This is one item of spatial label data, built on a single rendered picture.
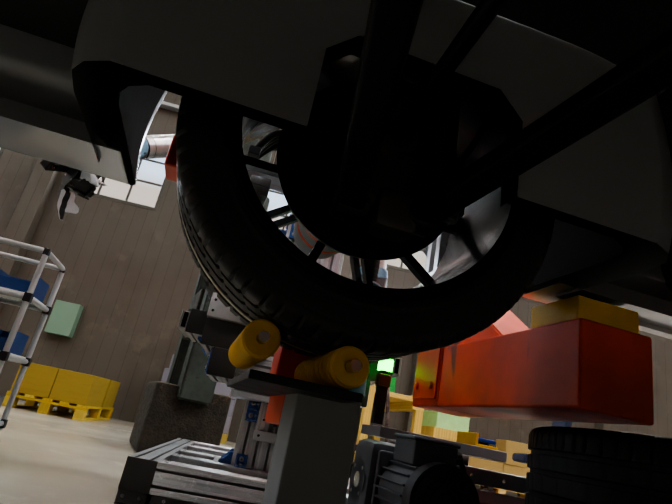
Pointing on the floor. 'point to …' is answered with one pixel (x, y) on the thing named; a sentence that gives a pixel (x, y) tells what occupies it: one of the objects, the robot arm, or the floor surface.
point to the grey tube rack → (13, 287)
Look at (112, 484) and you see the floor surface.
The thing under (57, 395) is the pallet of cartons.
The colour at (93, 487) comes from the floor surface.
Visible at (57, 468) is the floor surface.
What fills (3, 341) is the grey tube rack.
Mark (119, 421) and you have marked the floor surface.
